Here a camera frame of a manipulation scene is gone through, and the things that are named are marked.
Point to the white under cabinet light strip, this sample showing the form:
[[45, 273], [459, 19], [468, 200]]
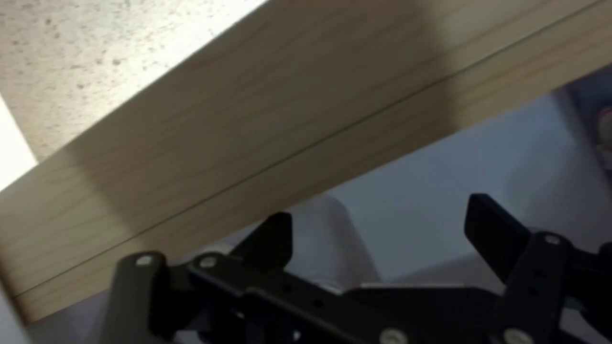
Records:
[[11, 147]]

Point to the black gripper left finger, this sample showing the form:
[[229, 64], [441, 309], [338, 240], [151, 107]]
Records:
[[254, 300]]

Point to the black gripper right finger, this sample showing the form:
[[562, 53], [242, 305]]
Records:
[[541, 288]]

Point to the open wooden wall cabinet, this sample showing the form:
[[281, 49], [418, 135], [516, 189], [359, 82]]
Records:
[[286, 108]]

